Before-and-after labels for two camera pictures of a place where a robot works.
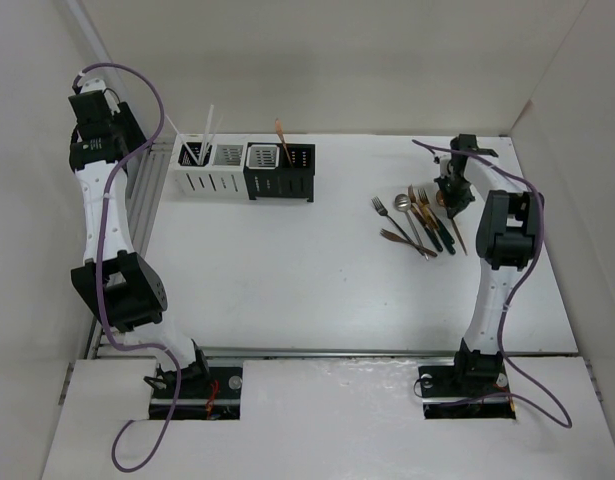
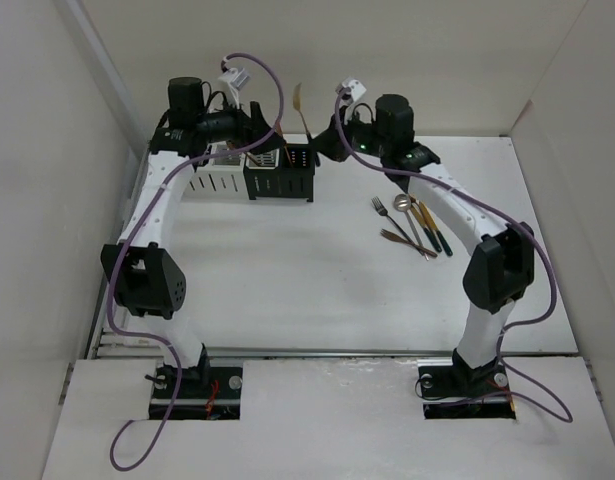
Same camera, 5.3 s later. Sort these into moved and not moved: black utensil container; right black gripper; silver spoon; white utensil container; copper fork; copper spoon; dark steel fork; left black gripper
Moved: left black gripper; right black gripper; copper spoon
Not moved: white utensil container; black utensil container; copper fork; silver spoon; dark steel fork
